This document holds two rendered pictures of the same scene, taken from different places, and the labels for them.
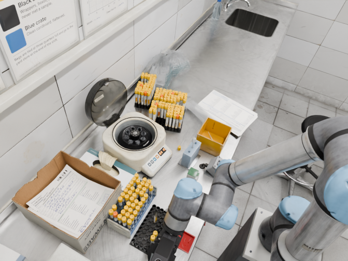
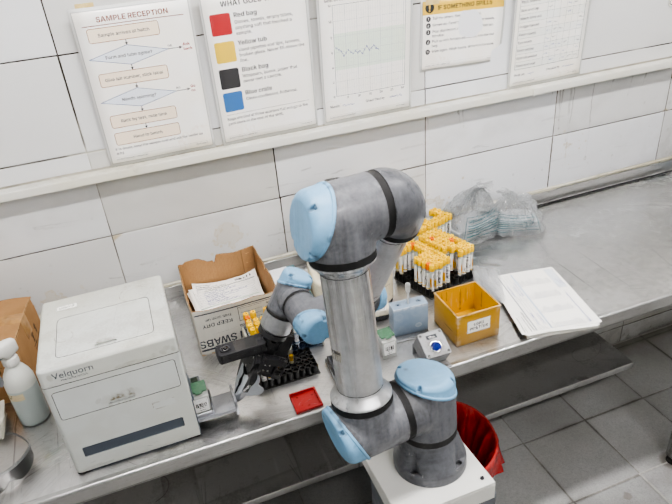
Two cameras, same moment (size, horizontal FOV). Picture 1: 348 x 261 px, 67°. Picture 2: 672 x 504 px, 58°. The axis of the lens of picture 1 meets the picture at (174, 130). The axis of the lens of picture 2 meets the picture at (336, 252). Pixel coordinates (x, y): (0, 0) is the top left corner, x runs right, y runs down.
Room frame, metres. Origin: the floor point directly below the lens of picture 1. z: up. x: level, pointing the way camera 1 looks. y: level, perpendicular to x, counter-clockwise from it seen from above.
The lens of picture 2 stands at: (-0.25, -1.05, 1.94)
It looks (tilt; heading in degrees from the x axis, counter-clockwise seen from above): 30 degrees down; 52
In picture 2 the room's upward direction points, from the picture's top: 5 degrees counter-clockwise
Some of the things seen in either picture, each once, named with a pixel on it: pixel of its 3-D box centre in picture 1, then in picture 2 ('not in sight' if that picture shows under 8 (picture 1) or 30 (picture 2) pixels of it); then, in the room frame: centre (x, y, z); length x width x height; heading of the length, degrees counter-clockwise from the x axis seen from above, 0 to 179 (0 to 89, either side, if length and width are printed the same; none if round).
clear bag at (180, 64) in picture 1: (176, 59); (516, 209); (1.44, 0.05, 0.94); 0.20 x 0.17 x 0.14; 135
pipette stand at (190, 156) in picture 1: (190, 154); (408, 317); (0.73, -0.09, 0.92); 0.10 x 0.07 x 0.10; 155
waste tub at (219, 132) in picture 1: (213, 137); (466, 313); (0.86, -0.19, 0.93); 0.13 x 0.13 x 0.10; 69
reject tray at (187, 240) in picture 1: (183, 240); (305, 399); (0.36, -0.10, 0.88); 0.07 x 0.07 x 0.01; 70
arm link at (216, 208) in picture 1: (218, 206); (315, 315); (0.37, -0.17, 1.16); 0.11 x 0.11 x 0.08; 76
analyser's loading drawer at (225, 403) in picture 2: not in sight; (192, 410); (0.12, 0.03, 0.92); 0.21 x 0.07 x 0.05; 160
